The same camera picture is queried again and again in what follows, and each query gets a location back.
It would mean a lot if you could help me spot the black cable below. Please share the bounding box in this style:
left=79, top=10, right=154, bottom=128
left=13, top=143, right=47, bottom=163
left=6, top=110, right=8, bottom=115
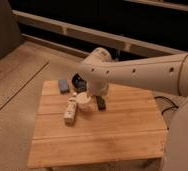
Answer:
left=153, top=95, right=180, bottom=129

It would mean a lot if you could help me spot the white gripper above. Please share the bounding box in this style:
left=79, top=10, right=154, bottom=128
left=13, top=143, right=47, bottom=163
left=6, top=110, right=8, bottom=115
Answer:
left=88, top=84, right=108, bottom=96

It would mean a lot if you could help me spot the white cup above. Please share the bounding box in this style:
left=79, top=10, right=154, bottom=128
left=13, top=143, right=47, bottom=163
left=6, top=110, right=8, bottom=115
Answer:
left=76, top=92, right=91, bottom=111

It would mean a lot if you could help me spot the black rectangular block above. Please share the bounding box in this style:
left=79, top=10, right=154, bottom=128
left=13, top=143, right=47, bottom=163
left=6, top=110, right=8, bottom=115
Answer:
left=96, top=96, right=106, bottom=110

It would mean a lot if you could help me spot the grey cabinet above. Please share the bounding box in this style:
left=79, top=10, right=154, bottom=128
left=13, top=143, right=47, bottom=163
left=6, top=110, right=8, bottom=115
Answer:
left=0, top=0, right=22, bottom=59

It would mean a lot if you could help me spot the white window rail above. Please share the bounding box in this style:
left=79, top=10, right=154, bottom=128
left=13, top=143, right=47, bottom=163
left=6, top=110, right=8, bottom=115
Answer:
left=13, top=10, right=183, bottom=57

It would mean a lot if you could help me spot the wooden board table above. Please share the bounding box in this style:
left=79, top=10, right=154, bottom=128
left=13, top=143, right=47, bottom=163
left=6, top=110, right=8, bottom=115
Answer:
left=28, top=81, right=167, bottom=168

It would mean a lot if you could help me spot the blue sponge block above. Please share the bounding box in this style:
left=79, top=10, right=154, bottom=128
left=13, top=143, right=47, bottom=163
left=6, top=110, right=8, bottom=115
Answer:
left=58, top=79, right=70, bottom=94

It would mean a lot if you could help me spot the dark blue bowl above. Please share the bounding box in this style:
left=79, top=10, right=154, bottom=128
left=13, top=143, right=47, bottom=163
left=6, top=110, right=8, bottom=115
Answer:
left=72, top=74, right=87, bottom=93

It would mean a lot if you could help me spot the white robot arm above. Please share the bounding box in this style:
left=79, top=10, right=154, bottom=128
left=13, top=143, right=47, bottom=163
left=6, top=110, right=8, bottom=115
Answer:
left=78, top=48, right=188, bottom=171

